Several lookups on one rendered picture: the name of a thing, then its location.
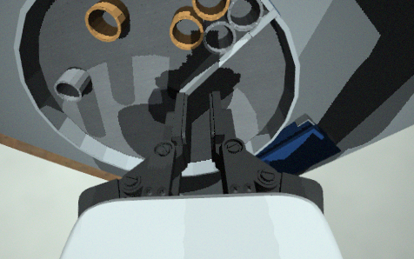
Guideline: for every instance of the bronze bushing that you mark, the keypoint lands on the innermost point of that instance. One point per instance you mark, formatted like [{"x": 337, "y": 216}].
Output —
[
  {"x": 212, "y": 13},
  {"x": 99, "y": 28},
  {"x": 182, "y": 41}
]

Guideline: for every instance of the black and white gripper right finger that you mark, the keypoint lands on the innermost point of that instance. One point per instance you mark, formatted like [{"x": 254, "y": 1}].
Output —
[{"x": 242, "y": 172}]

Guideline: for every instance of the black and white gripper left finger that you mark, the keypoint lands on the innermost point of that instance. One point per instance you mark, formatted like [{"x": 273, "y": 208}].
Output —
[{"x": 160, "y": 174}]

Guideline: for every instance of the grey metal ring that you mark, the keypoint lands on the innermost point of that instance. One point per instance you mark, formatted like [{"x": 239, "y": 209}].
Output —
[
  {"x": 80, "y": 81},
  {"x": 248, "y": 22},
  {"x": 223, "y": 45}
]

